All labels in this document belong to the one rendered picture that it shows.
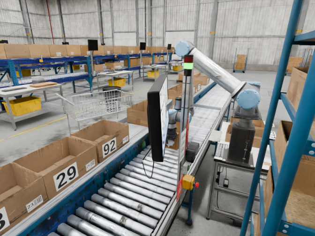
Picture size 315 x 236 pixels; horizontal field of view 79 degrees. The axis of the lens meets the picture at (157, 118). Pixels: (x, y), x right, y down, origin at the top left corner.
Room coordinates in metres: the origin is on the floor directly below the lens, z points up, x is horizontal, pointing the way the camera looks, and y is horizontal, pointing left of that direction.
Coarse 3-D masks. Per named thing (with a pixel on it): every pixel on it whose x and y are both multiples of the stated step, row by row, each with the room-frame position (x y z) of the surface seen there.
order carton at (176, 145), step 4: (176, 124) 2.05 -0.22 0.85; (188, 124) 1.96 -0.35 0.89; (188, 128) 1.98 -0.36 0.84; (176, 132) 2.04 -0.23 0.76; (176, 136) 1.64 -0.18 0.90; (172, 140) 1.66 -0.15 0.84; (176, 140) 1.64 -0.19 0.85; (176, 144) 1.64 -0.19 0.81; (172, 148) 1.65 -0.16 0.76; (176, 148) 1.64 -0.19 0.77
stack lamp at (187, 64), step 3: (186, 57) 1.06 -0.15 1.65; (189, 57) 1.06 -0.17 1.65; (192, 57) 1.06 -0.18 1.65; (186, 60) 1.06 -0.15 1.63; (189, 60) 1.06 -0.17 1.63; (192, 60) 1.06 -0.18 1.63; (186, 63) 1.06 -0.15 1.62; (189, 63) 1.06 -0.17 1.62; (192, 63) 1.06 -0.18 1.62; (186, 66) 1.06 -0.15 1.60; (189, 66) 1.06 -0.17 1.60; (192, 66) 1.07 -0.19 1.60
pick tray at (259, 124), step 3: (231, 117) 2.37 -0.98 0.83; (231, 120) 2.37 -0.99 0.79; (237, 120) 2.35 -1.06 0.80; (255, 120) 2.27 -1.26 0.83; (258, 120) 2.26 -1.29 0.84; (261, 120) 2.25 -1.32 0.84; (255, 123) 2.27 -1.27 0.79; (258, 123) 2.26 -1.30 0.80; (261, 123) 2.25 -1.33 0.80; (255, 126) 2.25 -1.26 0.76; (258, 126) 2.25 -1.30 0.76; (261, 126) 2.23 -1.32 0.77; (261, 129) 2.00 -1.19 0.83
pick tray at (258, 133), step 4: (228, 128) 2.08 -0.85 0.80; (228, 132) 2.06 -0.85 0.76; (256, 132) 1.96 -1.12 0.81; (260, 132) 1.94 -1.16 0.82; (228, 136) 1.82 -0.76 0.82; (256, 136) 1.95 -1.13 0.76; (260, 136) 1.94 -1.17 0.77; (228, 140) 1.82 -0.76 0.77; (256, 140) 1.71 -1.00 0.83; (260, 140) 1.70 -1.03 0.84; (256, 144) 1.71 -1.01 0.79
